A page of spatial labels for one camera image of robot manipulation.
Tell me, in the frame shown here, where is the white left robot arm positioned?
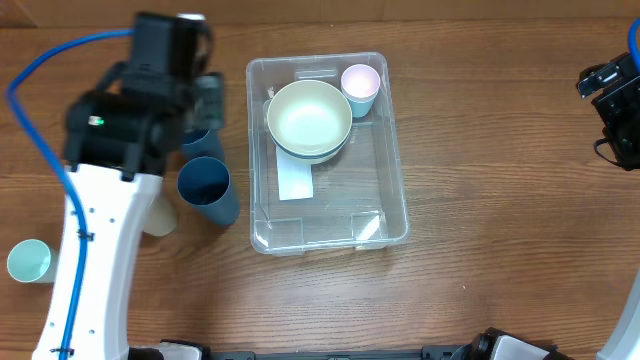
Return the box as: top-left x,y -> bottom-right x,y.
33,12 -> 212,359

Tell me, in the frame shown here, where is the cream tall cup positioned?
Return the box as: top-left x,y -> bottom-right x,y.
143,195 -> 178,237

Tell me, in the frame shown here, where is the mint small cup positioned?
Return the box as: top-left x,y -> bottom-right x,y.
6,239 -> 58,283

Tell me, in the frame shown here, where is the cream bowl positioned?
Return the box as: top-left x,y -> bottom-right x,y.
266,80 -> 353,134

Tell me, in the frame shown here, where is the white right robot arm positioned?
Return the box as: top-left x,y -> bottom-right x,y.
576,53 -> 639,360

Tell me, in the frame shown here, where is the light blue small cup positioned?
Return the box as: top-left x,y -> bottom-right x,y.
340,64 -> 381,118

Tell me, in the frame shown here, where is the blue bowl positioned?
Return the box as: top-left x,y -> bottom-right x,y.
271,128 -> 351,164

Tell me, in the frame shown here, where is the clear plastic storage bin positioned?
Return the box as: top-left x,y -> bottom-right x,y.
246,52 -> 410,256

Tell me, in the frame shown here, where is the dark blue tall cup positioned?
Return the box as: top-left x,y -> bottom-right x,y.
176,156 -> 240,226
181,129 -> 225,162

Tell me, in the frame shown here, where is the white label in bin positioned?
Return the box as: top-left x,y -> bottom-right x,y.
276,147 -> 314,201

